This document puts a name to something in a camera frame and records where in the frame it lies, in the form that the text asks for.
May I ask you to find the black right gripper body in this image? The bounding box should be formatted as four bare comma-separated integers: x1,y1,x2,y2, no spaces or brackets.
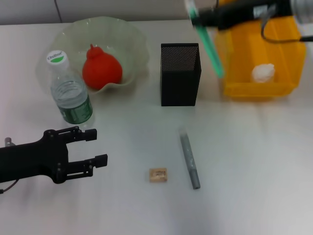
218,0,294,31

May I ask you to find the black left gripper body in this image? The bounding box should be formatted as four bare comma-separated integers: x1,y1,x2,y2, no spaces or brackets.
0,129,70,185

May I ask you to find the mint green pen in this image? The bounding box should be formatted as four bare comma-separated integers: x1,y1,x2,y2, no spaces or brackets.
184,0,224,78

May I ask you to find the clear green-label water bottle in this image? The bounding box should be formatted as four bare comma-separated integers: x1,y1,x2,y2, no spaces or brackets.
46,49,95,128

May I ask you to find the tan eraser block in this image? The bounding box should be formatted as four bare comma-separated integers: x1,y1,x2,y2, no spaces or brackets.
149,167,169,183

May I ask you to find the white paper ball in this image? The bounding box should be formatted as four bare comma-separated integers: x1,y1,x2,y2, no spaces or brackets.
251,63,276,84

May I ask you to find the orange toy fruit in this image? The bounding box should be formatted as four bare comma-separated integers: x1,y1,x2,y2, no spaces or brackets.
82,44,123,90

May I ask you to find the grey pen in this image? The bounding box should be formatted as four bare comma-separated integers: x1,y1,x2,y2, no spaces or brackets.
179,131,201,190

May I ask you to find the black mesh pen holder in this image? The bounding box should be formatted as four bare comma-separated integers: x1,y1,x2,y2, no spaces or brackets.
160,43,202,107

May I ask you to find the pale green glass fruit plate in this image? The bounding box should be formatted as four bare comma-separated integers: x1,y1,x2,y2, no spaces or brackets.
36,16,150,95

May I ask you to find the yellow plastic bin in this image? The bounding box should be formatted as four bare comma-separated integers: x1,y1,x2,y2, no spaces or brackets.
214,0,308,99

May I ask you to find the right wrist cable with connectors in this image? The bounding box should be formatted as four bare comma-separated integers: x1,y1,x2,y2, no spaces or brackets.
260,8,313,44

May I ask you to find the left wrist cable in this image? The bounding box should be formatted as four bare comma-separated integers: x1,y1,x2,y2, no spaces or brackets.
0,180,20,194

